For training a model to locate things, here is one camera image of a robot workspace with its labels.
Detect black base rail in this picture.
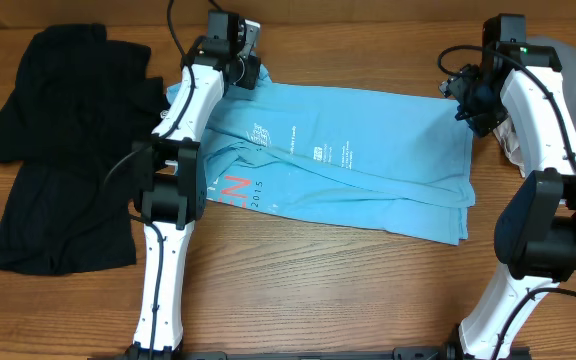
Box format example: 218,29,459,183
87,342,532,360

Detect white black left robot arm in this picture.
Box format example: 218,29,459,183
126,38,260,359

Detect black t-shirt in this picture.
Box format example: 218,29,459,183
0,24,167,276

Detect light blue printed t-shirt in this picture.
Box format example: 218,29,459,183
201,71,475,245

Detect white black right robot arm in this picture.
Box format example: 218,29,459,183
422,40,576,359

